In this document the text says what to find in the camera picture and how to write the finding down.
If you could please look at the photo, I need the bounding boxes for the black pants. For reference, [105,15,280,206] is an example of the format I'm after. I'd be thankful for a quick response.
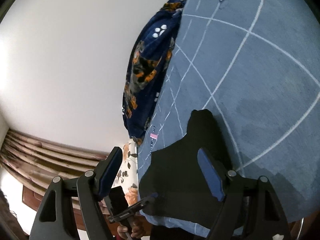
[139,109,233,231]

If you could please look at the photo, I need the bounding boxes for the left hand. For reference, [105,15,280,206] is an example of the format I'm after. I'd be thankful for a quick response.
[117,218,146,239]

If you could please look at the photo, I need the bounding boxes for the white floral pillow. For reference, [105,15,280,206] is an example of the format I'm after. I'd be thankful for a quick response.
[112,139,138,206]

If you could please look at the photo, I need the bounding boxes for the brown striped curtain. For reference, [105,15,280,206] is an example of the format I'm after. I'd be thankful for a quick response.
[1,130,109,196]

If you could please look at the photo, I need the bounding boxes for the blue grid bedsheet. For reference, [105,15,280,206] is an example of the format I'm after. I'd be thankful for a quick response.
[138,0,319,239]

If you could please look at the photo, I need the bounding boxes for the navy dog print blanket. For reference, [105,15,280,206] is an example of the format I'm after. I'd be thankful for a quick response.
[122,0,187,145]

